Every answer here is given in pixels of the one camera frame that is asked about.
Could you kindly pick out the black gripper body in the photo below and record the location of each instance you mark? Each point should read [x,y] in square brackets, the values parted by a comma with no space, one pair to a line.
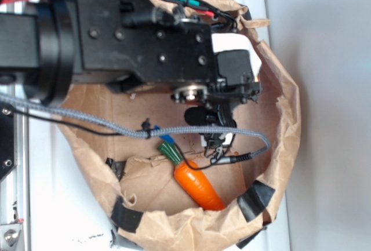
[188,48]

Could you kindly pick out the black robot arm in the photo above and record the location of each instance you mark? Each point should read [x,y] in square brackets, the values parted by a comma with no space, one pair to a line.
[38,52]

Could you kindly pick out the brown paper bag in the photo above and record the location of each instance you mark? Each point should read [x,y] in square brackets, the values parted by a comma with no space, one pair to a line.
[134,185]

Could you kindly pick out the orange toy carrot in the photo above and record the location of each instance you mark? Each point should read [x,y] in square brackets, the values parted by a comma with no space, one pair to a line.
[192,180]

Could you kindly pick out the black octagonal mount plate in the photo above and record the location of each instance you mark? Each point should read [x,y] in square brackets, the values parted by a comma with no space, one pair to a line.
[7,141]

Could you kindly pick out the aluminium rail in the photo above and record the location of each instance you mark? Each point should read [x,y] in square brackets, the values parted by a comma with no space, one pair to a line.
[15,194]

